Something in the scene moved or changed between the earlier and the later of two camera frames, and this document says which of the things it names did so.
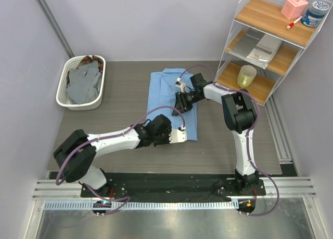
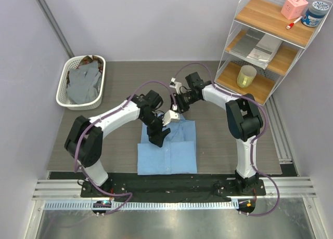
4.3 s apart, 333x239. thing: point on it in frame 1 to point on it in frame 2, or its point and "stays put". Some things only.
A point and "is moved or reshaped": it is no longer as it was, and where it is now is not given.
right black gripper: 180,103 stays put
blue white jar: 315,14 stays put
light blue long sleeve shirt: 175,120 is moved or reshaped
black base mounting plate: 168,185 stays put
